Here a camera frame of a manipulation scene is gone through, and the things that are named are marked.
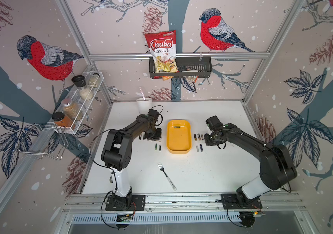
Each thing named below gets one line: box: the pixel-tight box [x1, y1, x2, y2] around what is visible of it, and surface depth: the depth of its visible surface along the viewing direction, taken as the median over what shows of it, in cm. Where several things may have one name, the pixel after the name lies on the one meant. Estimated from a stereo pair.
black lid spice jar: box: [71, 75, 94, 101], surface depth 76 cm
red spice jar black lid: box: [51, 111, 74, 128], surface depth 61 cm
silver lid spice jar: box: [60, 97, 83, 121], surface depth 66 cm
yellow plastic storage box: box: [166, 119, 192, 154], surface depth 100 cm
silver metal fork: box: [156, 162, 178, 192], surface depth 83 cm
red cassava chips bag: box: [144, 29, 179, 81], surface depth 85 cm
